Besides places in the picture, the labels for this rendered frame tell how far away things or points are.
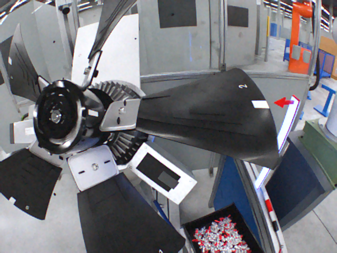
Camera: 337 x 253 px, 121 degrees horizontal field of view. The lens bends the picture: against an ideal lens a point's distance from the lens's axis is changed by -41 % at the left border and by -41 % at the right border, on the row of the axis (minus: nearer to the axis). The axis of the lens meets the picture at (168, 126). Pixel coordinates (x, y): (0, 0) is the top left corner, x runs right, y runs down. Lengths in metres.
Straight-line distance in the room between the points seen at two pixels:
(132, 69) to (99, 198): 0.40
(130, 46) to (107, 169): 0.42
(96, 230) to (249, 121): 0.32
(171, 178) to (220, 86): 0.22
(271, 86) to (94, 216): 1.25
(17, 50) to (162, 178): 0.49
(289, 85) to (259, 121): 1.14
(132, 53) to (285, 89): 1.15
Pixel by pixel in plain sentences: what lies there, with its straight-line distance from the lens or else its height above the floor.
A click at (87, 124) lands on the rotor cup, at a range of 0.24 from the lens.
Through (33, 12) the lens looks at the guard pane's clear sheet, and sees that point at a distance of 1.29.
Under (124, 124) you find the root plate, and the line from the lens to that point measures 0.25.
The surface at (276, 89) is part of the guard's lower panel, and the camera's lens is 1.33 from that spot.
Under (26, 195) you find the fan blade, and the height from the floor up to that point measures 1.05.
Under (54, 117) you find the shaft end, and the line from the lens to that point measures 0.27.
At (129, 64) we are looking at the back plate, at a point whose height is 1.19.
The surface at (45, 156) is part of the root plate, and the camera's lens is 0.38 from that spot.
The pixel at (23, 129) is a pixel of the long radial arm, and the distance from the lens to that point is 0.61.
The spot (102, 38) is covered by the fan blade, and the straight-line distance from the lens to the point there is 0.31.
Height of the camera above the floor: 1.32
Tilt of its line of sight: 38 degrees down
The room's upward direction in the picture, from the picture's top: 6 degrees counter-clockwise
